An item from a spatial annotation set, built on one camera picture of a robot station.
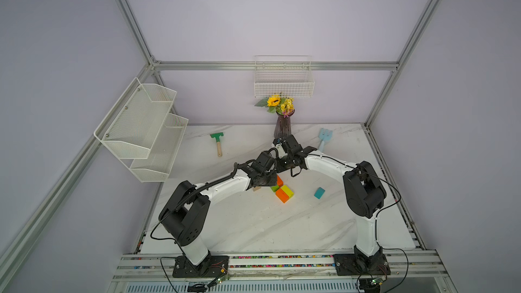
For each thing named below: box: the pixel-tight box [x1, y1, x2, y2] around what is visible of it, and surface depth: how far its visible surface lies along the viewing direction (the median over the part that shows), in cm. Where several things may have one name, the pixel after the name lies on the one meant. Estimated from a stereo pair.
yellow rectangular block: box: [280, 184, 295, 200], surface depth 93 cm
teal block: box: [313, 186, 326, 200], surface depth 95 cm
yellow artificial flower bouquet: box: [254, 96, 295, 119], surface depth 97 cm
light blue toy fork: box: [318, 127, 334, 152], surface depth 116 cm
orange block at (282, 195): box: [274, 187, 290, 204], surface depth 93 cm
